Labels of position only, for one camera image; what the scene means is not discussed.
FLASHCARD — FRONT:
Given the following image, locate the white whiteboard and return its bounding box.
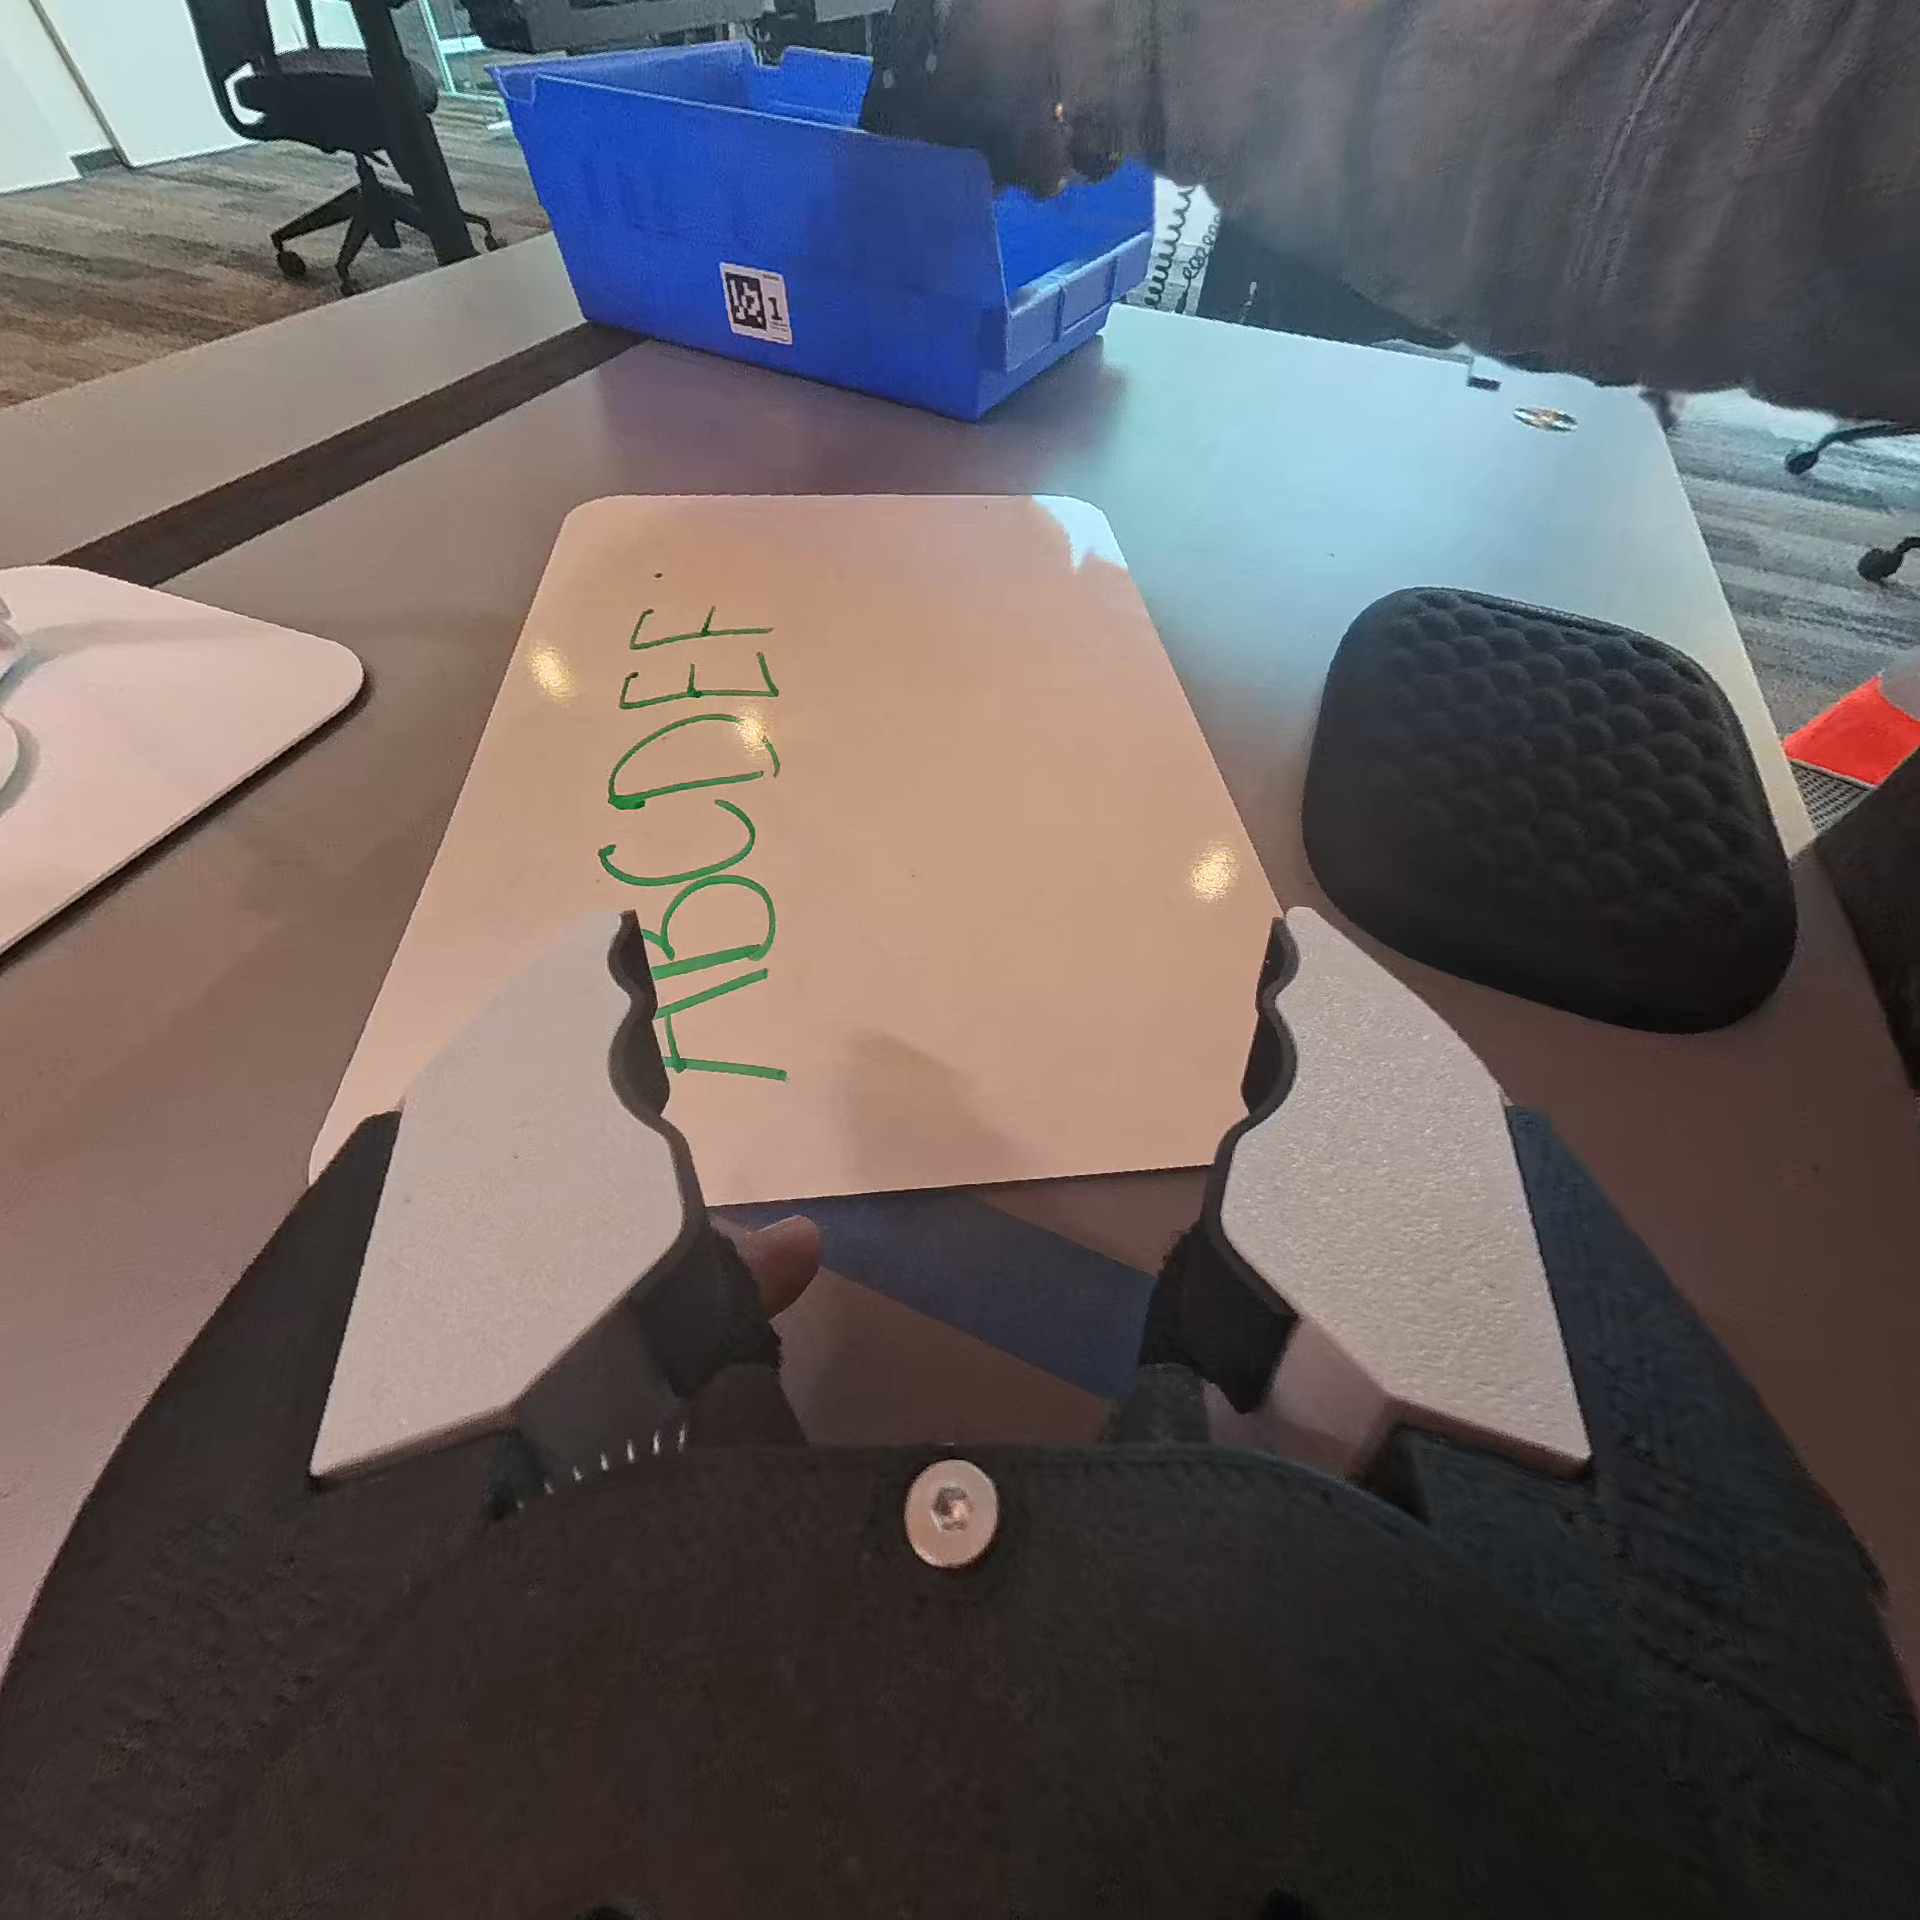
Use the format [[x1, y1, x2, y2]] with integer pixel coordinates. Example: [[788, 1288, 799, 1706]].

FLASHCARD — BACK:
[[306, 493, 1288, 1210]]

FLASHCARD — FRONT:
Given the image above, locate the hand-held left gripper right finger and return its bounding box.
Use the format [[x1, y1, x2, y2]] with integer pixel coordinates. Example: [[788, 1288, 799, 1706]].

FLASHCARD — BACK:
[[1136, 905, 1595, 1489]]

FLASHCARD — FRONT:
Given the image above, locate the coiled cable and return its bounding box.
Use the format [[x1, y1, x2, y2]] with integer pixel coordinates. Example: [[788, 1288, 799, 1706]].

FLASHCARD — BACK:
[[1142, 176, 1230, 320]]

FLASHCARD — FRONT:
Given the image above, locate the person's left hand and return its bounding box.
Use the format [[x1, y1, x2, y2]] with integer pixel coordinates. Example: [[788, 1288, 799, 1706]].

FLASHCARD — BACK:
[[715, 1212, 825, 1338]]

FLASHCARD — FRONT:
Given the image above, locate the black office chair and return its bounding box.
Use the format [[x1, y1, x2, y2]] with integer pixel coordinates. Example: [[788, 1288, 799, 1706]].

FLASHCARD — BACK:
[[1782, 417, 1920, 590], [179, 0, 504, 295]]

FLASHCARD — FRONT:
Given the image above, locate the white metal desk stand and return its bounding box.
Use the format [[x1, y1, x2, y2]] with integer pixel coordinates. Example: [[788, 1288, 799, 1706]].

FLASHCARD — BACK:
[[0, 563, 365, 963]]

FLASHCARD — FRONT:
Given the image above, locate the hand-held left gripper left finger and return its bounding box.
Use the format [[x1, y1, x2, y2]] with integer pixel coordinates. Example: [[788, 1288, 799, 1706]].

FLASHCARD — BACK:
[[306, 905, 786, 1489]]

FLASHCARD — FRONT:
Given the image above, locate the blue tape strip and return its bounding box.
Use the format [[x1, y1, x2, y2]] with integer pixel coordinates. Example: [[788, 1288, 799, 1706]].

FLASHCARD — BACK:
[[779, 1193, 1158, 1404]]

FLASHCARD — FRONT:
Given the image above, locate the black textured cushion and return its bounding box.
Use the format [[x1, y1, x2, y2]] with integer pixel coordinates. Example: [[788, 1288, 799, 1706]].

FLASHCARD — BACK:
[[1297, 585, 1800, 1038]]

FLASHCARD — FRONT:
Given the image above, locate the blue plastic storage bin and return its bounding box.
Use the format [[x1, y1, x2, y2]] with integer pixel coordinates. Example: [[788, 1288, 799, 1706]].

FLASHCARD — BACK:
[[490, 43, 1160, 422]]

